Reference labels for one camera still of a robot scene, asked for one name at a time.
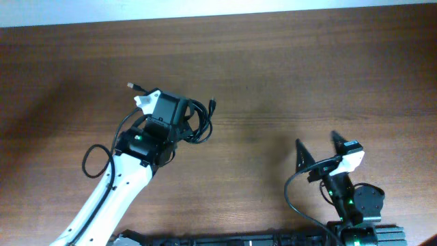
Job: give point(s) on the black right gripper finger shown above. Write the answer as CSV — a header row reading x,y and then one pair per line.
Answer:
x,y
339,143
304,160

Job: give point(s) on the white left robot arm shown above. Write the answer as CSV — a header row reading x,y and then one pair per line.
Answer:
x,y
140,150

